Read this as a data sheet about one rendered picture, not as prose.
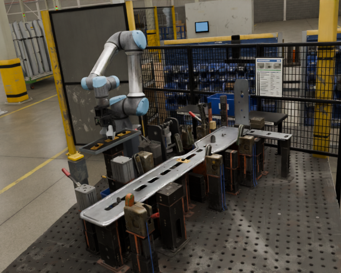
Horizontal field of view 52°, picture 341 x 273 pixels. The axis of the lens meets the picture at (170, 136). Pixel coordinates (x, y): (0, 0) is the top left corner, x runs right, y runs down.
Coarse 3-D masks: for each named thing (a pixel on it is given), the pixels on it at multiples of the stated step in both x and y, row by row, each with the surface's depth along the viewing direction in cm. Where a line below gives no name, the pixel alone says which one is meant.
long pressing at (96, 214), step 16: (224, 128) 254; (224, 144) 225; (192, 160) 205; (144, 176) 191; (160, 176) 189; (176, 176) 188; (128, 192) 175; (144, 192) 174; (96, 208) 163; (96, 224) 152
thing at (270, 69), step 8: (256, 64) 267; (264, 64) 263; (272, 64) 259; (280, 64) 255; (256, 72) 269; (264, 72) 265; (272, 72) 261; (280, 72) 257; (256, 80) 271; (264, 80) 267; (272, 80) 263; (280, 80) 259; (256, 88) 273; (264, 88) 269; (272, 88) 265; (280, 88) 261; (264, 96) 271; (272, 96) 267; (280, 96) 263
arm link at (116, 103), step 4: (116, 96) 237; (120, 96) 233; (124, 96) 232; (112, 100) 230; (116, 100) 229; (120, 100) 230; (124, 100) 230; (112, 104) 231; (116, 104) 230; (120, 104) 229; (112, 108) 232; (116, 108) 231; (120, 108) 230; (120, 112) 231; (124, 112) 230; (124, 116) 234
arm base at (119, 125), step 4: (128, 116) 238; (116, 120) 234; (120, 120) 234; (124, 120) 235; (128, 120) 237; (116, 124) 234; (120, 124) 234; (124, 124) 235; (128, 124) 237; (116, 128) 235; (120, 128) 234; (128, 128) 236; (132, 128) 240
